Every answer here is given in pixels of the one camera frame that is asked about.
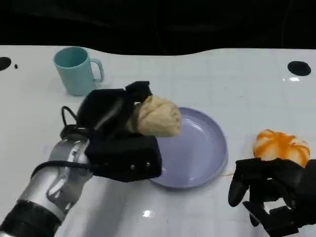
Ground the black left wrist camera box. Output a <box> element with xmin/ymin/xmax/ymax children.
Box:
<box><xmin>84</xmin><ymin>134</ymin><xmax>162</xmax><ymax>183</ymax></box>

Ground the lilac plate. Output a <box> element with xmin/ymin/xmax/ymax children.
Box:
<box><xmin>148</xmin><ymin>107</ymin><xmax>228</xmax><ymax>191</ymax></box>

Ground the pale green mug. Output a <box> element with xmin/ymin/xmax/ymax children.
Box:
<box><xmin>53</xmin><ymin>46</ymin><xmax>104</xmax><ymax>97</ymax></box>

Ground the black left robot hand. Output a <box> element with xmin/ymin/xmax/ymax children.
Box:
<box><xmin>76</xmin><ymin>80</ymin><xmax>155</xmax><ymax>144</ymax></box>

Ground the orange and white bread roll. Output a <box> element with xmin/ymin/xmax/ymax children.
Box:
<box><xmin>253</xmin><ymin>128</ymin><xmax>311</xmax><ymax>167</ymax></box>

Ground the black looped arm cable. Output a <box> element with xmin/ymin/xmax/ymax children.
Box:
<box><xmin>60</xmin><ymin>106</ymin><xmax>90</xmax><ymax>142</ymax></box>

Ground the black cable across forearm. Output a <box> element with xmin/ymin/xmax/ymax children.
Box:
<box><xmin>31</xmin><ymin>160</ymin><xmax>99</xmax><ymax>179</ymax></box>

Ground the beige towel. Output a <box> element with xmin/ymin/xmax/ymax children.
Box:
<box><xmin>127</xmin><ymin>95</ymin><xmax>182</xmax><ymax>137</ymax></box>

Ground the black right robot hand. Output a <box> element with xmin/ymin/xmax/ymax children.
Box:
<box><xmin>228</xmin><ymin>158</ymin><xmax>316</xmax><ymax>235</ymax></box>

